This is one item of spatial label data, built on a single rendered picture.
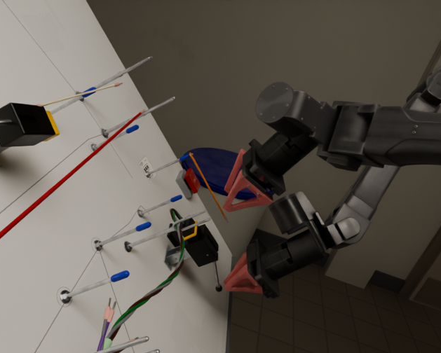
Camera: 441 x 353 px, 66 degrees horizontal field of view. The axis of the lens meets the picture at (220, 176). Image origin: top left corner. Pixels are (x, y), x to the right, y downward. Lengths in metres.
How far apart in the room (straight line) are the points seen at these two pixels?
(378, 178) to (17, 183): 0.59
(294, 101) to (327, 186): 2.08
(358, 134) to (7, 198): 0.41
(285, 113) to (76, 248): 0.31
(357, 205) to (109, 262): 0.43
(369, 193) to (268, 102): 0.31
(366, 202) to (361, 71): 1.71
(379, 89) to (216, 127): 1.06
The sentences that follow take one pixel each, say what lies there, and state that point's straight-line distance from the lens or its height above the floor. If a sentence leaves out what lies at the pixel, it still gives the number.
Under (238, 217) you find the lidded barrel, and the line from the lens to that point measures 1.87.
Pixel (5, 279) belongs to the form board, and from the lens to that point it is 0.40.
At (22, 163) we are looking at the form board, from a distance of 0.46.
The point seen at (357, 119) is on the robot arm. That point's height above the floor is 1.41.
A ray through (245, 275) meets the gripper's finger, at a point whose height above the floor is 1.07.
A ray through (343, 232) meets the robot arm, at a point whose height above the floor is 1.21.
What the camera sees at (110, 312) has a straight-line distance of 0.34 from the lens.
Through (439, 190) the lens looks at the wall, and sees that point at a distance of 2.67.
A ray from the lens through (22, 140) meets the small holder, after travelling 0.39.
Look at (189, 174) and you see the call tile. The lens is 0.83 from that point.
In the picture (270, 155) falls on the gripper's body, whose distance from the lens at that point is 0.52.
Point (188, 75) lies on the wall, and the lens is 2.39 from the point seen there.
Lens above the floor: 1.48
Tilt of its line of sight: 25 degrees down
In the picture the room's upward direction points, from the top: 17 degrees clockwise
